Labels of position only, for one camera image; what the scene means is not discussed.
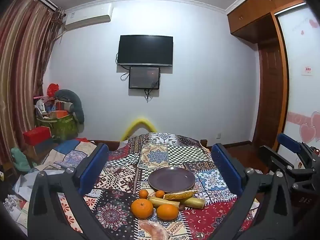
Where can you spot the red plastic bag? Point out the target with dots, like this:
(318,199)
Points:
(52,90)

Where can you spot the red door sticker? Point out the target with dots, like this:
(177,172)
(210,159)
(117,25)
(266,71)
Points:
(306,70)

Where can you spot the white air conditioner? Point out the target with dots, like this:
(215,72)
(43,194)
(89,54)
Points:
(87,15)

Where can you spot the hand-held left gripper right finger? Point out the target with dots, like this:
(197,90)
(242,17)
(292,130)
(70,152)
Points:
(226,170)

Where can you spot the thick yellow sugarcane stick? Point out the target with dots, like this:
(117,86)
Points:
(193,201)

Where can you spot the orange box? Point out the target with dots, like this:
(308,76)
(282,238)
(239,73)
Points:
(60,114)

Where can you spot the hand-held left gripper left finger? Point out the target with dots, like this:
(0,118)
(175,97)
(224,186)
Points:
(93,170)

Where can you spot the smooth large orange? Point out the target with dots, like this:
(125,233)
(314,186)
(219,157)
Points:
(167,212)

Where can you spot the white crumpled cloth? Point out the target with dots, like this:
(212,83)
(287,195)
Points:
(23,187)

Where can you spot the pomelo peel piece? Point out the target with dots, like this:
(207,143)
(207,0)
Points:
(178,195)

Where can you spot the patchwork printed blanket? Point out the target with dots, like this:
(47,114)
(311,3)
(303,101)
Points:
(140,155)

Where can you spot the white heart-printed sliding door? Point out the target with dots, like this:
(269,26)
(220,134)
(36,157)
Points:
(302,92)

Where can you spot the teal cloth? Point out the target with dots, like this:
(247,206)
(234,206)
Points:
(21,158)

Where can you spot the small white fan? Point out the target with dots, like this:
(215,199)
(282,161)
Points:
(42,106)

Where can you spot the pink pomelo segment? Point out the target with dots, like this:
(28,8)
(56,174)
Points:
(152,230)

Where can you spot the grey long pillow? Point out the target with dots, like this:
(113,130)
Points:
(77,105)

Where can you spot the wooden overhead cabinet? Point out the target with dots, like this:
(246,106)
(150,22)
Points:
(255,7)

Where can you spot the white wall socket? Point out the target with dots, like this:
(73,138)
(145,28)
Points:
(218,135)

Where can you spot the dark purple plate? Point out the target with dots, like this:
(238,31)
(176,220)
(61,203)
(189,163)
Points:
(171,179)

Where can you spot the striped brown curtain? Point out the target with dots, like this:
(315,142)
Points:
(22,67)

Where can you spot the green patterned bag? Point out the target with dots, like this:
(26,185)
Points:
(65,128)

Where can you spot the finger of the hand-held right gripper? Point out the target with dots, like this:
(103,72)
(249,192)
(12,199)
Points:
(275,158)
(290,141)

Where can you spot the red box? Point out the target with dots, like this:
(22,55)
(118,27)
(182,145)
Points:
(37,134)

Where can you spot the yellow foam hoop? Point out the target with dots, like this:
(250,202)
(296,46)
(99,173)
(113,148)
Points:
(130,128)

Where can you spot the black wall television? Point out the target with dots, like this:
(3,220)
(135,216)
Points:
(145,50)

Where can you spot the small black wall monitor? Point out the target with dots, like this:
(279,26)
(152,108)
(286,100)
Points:
(144,77)

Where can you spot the small tangerine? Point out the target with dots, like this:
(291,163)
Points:
(143,193)
(159,194)

